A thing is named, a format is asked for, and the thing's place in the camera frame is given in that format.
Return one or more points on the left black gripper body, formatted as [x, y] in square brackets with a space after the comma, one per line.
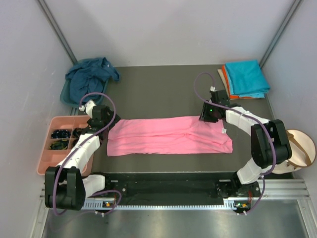
[110, 112]

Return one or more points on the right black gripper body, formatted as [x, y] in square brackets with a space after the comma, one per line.
[209, 113]

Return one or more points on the pink t shirt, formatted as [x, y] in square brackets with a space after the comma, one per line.
[179, 135]

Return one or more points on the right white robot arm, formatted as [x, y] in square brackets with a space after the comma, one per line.
[270, 145]

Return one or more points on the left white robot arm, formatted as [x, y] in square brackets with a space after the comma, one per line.
[64, 186]

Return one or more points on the folded orange t shirt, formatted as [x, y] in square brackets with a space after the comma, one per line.
[232, 97]

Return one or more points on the dark patterned item back right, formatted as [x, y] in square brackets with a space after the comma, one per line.
[77, 132]

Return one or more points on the folded beige t shirt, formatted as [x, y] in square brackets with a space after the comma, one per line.
[222, 79]

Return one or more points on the teal plastic basket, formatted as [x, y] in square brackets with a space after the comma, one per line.
[65, 95]

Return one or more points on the pink compartment tray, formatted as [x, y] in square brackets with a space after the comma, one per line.
[51, 158]

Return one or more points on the dark blue t shirt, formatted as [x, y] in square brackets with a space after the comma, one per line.
[91, 79]

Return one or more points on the folded turquoise t shirt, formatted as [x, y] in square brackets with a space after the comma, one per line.
[246, 80]

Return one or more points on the dark patterned item back left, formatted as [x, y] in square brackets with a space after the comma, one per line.
[61, 134]

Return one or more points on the dark patterned item front left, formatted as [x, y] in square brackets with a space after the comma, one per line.
[59, 145]

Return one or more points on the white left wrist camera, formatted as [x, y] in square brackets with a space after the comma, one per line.
[88, 108]

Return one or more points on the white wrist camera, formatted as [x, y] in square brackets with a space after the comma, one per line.
[212, 88]
[88, 108]

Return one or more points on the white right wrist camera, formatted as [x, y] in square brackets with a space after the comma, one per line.
[212, 88]

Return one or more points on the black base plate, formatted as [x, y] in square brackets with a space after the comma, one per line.
[212, 184]

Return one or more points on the grey slotted cable duct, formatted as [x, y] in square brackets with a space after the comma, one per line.
[104, 205]

